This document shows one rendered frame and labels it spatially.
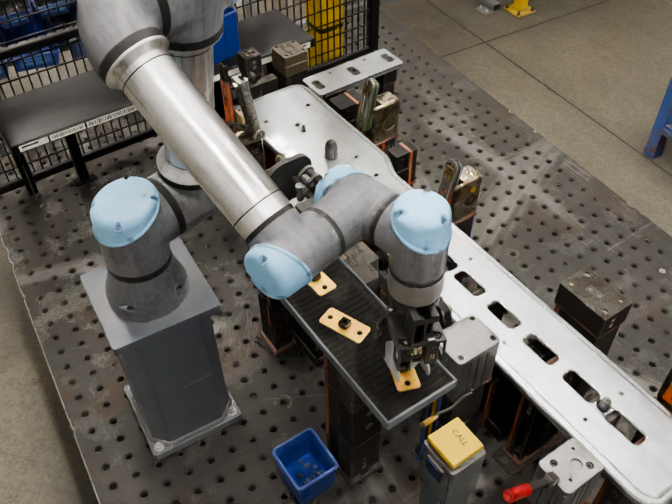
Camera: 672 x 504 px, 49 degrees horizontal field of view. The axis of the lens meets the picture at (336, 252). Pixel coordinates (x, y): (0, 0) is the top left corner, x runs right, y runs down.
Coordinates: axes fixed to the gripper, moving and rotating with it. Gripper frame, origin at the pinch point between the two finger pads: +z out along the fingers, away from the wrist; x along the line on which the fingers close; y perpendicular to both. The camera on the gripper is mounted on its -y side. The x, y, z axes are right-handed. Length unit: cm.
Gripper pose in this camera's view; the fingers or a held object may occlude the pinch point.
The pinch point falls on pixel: (402, 361)
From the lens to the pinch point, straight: 118.3
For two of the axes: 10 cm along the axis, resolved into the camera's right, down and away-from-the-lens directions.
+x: 9.7, -1.8, 1.6
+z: 0.1, 6.9, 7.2
